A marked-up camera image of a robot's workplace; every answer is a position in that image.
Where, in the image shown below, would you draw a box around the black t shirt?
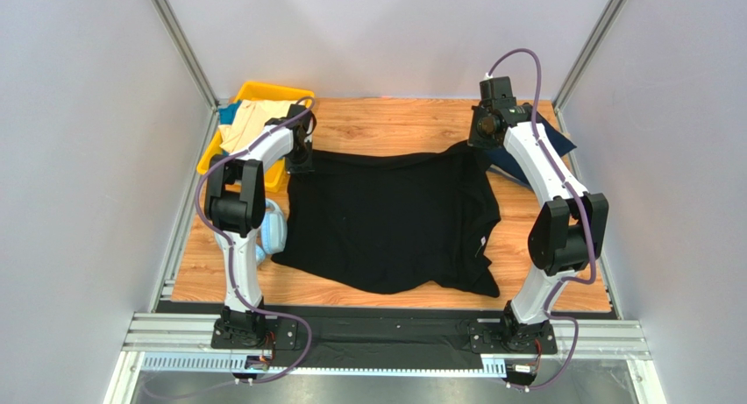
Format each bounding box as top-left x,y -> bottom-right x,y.
273,142 -> 501,298

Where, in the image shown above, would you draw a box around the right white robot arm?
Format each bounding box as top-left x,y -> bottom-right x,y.
468,76 -> 608,339

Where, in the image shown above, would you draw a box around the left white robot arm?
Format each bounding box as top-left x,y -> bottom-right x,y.
196,96 -> 315,343

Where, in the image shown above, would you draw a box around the folded navy t shirt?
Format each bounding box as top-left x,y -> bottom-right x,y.
486,112 -> 577,188

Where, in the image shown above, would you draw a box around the cream t shirt in tray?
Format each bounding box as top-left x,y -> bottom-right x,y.
218,100 -> 295,153

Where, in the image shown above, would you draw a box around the light blue headphones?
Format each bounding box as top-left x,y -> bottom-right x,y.
214,197 -> 288,267

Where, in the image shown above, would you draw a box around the teal t shirt in tray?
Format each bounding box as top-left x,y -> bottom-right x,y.
217,101 -> 241,125

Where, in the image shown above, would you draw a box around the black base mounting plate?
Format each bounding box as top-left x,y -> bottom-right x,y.
210,306 -> 558,370

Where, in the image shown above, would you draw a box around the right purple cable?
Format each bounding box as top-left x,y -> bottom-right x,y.
486,48 -> 598,392

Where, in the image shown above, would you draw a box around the purple cable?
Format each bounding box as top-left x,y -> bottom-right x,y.
194,96 -> 317,387
486,48 -> 598,392

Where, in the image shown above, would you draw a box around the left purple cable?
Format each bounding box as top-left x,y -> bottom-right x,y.
194,96 -> 317,387

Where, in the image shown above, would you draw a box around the aluminium frame rail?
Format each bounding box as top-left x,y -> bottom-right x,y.
150,0 -> 220,313

